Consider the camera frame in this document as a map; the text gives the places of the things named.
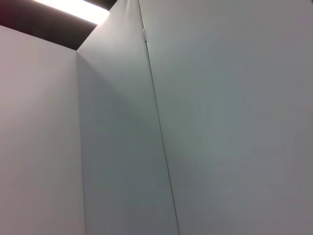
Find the white ceiling light strip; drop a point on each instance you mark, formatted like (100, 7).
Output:
(80, 7)

